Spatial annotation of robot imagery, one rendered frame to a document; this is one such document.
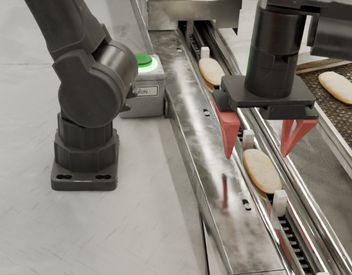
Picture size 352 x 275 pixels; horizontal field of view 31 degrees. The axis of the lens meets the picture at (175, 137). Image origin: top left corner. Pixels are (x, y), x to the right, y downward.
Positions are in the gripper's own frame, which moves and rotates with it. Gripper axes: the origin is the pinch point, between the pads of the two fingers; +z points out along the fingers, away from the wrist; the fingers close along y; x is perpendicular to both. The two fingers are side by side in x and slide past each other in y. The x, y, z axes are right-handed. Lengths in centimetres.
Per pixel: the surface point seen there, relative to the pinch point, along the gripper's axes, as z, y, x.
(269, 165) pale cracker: 2.1, 2.0, -0.3
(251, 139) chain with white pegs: 2.0, 1.3, 5.7
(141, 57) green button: -1.7, -11.7, 24.1
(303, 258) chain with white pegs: 3.9, 1.5, -15.9
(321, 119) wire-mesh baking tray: -1.7, 10.3, 4.4
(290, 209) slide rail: 2.9, 2.2, -8.6
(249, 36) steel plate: 6, 14, 50
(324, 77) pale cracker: -2.7, 14.7, 14.8
